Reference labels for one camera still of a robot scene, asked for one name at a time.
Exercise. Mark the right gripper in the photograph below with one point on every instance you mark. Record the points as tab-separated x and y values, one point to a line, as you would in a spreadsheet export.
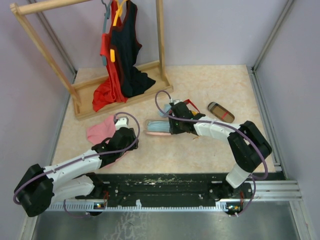
173	130

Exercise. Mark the light blue cleaning cloth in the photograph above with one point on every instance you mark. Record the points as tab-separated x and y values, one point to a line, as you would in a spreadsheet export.
158	126

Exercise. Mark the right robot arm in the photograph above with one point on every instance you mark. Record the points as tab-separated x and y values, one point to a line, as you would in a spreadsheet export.
248	145

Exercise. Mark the white cable duct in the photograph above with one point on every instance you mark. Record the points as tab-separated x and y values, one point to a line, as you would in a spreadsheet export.
74	205

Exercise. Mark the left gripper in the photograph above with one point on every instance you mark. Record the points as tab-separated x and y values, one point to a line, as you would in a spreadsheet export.
135	145

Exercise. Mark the orange sunglasses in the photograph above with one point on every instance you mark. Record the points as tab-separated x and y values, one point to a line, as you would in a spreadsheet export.
197	136

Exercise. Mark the brown glasses case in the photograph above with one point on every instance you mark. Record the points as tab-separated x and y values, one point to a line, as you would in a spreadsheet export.
220	112

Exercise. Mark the wooden clothes rack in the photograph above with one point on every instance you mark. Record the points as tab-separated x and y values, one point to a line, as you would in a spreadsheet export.
82	93

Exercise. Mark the red sunglasses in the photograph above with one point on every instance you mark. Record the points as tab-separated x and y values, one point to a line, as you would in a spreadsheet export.
194	110

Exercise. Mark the grey-blue hanger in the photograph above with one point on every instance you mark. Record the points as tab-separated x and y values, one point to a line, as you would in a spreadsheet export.
107	16

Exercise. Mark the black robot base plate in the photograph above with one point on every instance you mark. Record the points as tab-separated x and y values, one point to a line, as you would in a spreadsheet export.
166	190

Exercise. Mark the pink shirt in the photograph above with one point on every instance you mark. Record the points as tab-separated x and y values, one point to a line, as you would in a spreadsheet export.
102	132

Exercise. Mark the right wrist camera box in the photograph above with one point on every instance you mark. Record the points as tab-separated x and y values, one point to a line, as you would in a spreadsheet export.
174	102

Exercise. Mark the black tank top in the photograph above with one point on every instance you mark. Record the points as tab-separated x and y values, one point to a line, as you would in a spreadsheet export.
133	82

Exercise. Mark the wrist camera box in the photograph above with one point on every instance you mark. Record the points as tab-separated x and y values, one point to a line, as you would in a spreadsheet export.
174	102
122	122

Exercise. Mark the yellow hanger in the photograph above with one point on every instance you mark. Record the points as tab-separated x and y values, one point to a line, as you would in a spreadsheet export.
118	13

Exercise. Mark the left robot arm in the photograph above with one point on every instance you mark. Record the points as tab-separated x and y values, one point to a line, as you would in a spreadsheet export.
42	186

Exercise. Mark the small blue cloth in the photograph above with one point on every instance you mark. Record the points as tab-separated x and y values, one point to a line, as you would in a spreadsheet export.
163	113

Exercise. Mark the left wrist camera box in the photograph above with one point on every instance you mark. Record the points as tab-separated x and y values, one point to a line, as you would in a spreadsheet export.
122	122

